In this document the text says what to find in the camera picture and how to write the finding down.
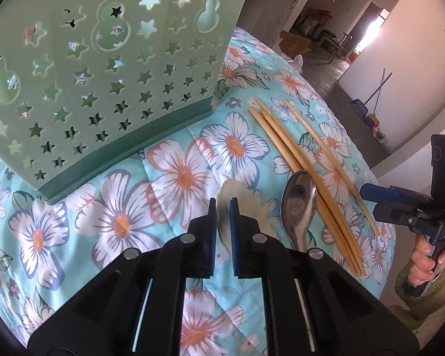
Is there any white plastic bag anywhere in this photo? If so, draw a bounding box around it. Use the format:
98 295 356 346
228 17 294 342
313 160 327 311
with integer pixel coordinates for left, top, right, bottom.
290 54 306 74

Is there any long-handled broom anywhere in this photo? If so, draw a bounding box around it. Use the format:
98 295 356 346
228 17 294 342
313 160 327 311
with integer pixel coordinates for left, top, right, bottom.
368 68 393 116

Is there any wooden chopstick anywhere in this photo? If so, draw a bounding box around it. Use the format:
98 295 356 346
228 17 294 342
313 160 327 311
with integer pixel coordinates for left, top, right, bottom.
248 107 361 277
261 110 364 276
257 98 367 275
280 97 381 238

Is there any green star-cutout utensil holder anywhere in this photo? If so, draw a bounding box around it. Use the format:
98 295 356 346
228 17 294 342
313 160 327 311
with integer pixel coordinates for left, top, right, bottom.
0 0 259 206

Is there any concrete pillar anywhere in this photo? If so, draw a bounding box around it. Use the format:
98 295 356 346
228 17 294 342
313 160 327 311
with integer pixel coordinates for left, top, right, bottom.
230 0 305 50

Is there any person's right forearm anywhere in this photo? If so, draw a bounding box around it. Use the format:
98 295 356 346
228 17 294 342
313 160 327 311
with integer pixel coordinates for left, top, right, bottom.
389 263 445 332

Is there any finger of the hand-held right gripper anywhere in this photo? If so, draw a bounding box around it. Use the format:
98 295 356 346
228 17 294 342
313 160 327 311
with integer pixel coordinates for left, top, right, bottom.
360 183 431 208
373 200 419 228

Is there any metal spoon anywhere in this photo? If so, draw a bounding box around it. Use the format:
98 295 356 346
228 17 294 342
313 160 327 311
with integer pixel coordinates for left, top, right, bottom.
281 171 320 253

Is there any person's right hand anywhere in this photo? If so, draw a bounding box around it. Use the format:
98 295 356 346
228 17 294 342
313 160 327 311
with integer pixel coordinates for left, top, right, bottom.
410 243 445 289

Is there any floral turquoise quilted blanket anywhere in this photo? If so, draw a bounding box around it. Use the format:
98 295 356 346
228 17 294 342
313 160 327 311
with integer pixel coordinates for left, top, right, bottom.
0 26 397 356

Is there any wooden table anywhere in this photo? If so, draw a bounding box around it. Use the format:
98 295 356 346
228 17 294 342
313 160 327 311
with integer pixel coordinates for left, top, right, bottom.
317 29 354 64

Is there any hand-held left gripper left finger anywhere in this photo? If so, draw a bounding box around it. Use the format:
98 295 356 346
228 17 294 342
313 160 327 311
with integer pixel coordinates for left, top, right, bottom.
28 197 217 356

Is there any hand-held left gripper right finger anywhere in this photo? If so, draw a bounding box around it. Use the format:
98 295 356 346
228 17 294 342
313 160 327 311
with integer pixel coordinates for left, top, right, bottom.
229 198 420 356

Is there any cardboard box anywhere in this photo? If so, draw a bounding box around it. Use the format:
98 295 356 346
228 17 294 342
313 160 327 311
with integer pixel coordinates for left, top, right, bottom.
280 31 313 55

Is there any blue dustpan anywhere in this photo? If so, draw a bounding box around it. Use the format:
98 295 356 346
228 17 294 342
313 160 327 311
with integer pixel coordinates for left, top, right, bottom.
349 98 370 120

